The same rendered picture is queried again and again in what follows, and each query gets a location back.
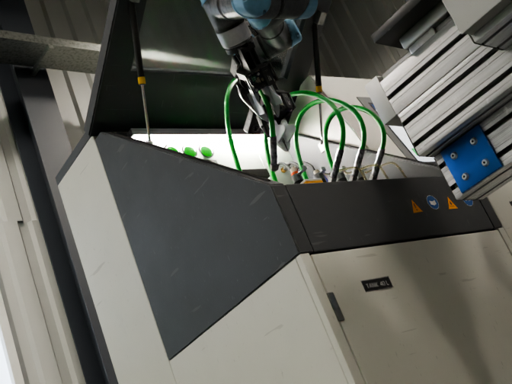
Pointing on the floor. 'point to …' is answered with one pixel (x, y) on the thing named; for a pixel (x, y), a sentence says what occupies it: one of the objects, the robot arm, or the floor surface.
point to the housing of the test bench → (111, 270)
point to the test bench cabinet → (276, 337)
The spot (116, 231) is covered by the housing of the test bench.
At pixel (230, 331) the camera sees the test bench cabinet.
